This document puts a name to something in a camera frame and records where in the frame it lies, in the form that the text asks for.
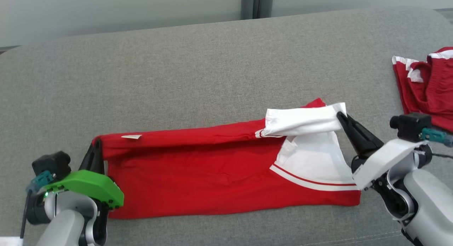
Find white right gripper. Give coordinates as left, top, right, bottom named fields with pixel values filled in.
left=336, top=111, right=427, bottom=190

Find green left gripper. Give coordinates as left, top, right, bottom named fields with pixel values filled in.
left=44, top=138, right=125, bottom=210

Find red shorts with white trim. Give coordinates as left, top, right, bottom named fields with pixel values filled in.
left=392, top=47, right=453, bottom=133

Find red jersey with white sleeves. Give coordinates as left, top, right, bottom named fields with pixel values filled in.
left=93, top=98, right=362, bottom=219

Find white tape tag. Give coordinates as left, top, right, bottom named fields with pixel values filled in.
left=0, top=236, right=24, bottom=246

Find grey fabric sofa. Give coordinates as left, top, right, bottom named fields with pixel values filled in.
left=0, top=7, right=453, bottom=246

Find teal left cable connector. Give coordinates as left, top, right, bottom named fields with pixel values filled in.
left=26, top=170, right=56, bottom=194

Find teal cable connector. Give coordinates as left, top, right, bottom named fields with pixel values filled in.
left=26, top=170, right=56, bottom=194
left=421, top=127, right=453, bottom=148

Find teal right cable connector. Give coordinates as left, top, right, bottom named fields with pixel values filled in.
left=421, top=127, right=453, bottom=148

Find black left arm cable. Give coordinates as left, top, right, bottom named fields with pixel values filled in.
left=20, top=191, right=33, bottom=239

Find grey partition post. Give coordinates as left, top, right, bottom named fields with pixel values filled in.
left=241, top=0, right=275, bottom=20

